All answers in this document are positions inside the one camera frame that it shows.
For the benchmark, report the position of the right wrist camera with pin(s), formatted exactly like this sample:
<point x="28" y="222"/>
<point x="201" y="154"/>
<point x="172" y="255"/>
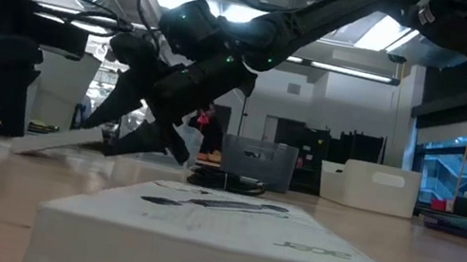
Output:
<point x="133" y="55"/>

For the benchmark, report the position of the ceiling security camera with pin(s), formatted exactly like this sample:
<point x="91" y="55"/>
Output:
<point x="396" y="58"/>

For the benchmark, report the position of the black storage cabinets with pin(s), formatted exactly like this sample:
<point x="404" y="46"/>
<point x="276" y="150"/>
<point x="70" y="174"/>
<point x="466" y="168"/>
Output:
<point x="356" y="148"/>

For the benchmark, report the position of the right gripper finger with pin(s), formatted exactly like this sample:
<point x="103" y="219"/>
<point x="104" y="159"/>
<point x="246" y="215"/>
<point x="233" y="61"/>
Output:
<point x="118" y="101"/>
<point x="145" y="139"/>

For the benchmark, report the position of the white plastic bin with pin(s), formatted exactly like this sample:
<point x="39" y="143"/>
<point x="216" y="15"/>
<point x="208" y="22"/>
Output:
<point x="367" y="193"/>

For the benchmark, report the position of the small red box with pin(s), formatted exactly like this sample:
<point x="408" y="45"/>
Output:
<point x="438" y="205"/>

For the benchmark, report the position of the white tilted appliance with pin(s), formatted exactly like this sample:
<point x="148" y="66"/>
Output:
<point x="63" y="86"/>

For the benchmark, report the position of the long ceiling light bar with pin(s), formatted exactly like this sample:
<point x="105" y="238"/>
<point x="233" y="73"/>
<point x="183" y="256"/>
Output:
<point x="350" y="71"/>

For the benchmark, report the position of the black gantry frame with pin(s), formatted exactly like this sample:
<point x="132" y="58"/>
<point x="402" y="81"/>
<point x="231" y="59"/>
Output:
<point x="243" y="113"/>

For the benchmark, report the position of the grey plastic bin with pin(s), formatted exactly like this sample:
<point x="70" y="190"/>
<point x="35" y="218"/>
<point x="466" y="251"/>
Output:
<point x="256" y="166"/>

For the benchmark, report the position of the grey wall vent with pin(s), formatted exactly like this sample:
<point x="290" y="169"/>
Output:
<point x="294" y="88"/>

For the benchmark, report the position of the small black box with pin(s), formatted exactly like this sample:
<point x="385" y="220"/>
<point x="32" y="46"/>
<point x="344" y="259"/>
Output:
<point x="460" y="206"/>

